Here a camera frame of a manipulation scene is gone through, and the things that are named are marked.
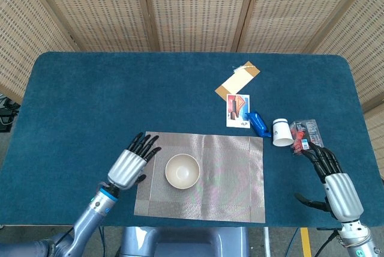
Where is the black equipment with cables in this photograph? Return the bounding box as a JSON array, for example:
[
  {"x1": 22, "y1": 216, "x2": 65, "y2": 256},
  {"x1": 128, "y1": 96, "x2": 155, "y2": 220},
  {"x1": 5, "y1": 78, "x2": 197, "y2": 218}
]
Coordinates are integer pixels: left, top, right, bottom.
[{"x1": 0, "y1": 94, "x2": 20, "y2": 133}]

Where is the brown woven placemat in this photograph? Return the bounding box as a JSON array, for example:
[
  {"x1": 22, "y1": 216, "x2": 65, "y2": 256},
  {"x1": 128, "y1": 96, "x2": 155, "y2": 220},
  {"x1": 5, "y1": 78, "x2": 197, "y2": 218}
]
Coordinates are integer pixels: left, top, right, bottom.
[{"x1": 133, "y1": 131, "x2": 266, "y2": 223}]

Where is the white paper cup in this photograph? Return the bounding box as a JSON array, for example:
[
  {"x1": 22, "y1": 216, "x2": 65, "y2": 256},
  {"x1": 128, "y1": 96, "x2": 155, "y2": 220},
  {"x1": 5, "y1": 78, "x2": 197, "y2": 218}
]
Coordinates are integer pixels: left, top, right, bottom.
[{"x1": 272, "y1": 118, "x2": 295, "y2": 147}]

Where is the clear box with red parts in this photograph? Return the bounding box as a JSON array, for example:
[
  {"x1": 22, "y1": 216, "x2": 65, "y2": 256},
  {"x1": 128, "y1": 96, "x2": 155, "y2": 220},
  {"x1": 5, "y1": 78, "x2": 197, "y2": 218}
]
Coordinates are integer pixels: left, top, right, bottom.
[{"x1": 288, "y1": 118, "x2": 325, "y2": 158}]

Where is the bamboo folding screen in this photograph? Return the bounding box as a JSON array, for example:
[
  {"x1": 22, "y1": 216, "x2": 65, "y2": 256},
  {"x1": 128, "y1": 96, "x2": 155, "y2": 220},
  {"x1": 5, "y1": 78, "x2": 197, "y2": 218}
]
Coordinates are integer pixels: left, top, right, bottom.
[{"x1": 0, "y1": 0, "x2": 384, "y2": 180}]

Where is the blue table cloth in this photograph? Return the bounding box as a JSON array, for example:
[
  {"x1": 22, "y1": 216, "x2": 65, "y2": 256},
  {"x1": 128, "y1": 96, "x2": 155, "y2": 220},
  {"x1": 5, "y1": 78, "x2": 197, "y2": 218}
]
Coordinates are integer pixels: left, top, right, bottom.
[{"x1": 0, "y1": 51, "x2": 384, "y2": 228}]

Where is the blue cable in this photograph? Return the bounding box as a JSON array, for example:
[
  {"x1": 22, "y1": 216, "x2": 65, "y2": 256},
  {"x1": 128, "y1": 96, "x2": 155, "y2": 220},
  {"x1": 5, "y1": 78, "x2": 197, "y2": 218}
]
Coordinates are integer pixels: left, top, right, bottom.
[
  {"x1": 98, "y1": 226, "x2": 106, "y2": 257},
  {"x1": 284, "y1": 227, "x2": 301, "y2": 257}
]

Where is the black cable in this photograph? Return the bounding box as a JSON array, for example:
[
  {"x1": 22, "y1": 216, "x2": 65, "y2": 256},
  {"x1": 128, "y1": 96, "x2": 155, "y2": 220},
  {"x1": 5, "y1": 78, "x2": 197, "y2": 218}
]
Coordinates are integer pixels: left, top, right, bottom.
[{"x1": 313, "y1": 228, "x2": 341, "y2": 257}]

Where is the blue foil snack packet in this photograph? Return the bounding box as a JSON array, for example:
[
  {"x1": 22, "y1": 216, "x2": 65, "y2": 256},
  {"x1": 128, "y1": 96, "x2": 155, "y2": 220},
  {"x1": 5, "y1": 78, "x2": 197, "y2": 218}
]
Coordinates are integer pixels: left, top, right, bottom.
[{"x1": 245, "y1": 110, "x2": 272, "y2": 139}]

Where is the photo postcard with red building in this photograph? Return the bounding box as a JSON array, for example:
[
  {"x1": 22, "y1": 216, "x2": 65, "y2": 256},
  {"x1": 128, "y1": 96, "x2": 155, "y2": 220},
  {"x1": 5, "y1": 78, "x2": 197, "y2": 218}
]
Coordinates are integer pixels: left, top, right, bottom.
[{"x1": 226, "y1": 94, "x2": 251, "y2": 128}]

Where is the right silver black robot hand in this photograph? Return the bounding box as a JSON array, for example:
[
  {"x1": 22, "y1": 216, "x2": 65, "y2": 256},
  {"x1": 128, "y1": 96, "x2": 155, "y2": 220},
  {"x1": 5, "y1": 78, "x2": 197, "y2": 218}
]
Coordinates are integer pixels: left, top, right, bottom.
[{"x1": 294, "y1": 142, "x2": 365, "y2": 222}]

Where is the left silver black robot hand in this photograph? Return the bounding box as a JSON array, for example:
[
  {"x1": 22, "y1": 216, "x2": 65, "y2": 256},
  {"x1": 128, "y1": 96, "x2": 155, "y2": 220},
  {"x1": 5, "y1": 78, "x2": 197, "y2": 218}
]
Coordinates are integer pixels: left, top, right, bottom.
[{"x1": 107, "y1": 132, "x2": 162, "y2": 191}]

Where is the white ceramic bowl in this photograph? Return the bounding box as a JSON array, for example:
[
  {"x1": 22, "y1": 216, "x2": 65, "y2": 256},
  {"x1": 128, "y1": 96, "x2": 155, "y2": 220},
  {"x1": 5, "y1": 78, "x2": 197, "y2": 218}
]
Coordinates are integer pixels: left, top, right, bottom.
[{"x1": 165, "y1": 153, "x2": 201, "y2": 190}]

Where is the brown and white paper tag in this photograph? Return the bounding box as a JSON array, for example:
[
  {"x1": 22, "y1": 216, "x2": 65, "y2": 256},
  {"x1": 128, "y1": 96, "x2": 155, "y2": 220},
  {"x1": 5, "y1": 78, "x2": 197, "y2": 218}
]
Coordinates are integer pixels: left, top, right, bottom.
[{"x1": 214, "y1": 61, "x2": 261, "y2": 101}]

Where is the white table leg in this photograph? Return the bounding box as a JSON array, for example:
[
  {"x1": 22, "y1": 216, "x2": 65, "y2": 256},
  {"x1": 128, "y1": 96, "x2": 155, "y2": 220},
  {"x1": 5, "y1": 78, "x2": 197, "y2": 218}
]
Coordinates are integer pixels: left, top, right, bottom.
[{"x1": 262, "y1": 226, "x2": 272, "y2": 257}]

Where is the blue-grey robot torso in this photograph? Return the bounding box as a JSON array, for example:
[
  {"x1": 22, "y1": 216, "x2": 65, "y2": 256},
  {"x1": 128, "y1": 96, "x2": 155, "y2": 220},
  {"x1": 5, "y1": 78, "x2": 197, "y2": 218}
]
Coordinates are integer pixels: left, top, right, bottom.
[{"x1": 119, "y1": 226, "x2": 250, "y2": 257}]

